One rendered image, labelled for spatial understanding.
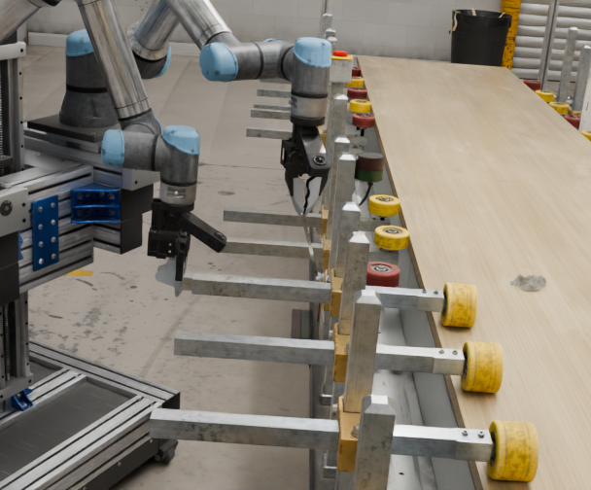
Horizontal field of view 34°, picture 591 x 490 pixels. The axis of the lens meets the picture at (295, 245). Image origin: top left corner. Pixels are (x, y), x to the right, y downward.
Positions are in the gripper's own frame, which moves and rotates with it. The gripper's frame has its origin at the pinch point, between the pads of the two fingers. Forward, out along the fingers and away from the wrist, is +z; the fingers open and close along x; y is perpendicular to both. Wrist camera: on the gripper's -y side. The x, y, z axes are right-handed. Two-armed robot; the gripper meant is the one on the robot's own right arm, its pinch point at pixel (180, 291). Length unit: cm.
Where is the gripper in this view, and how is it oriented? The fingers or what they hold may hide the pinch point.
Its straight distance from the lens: 208.4
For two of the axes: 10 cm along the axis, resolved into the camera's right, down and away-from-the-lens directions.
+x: -0.2, 3.5, -9.4
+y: -9.9, -1.1, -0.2
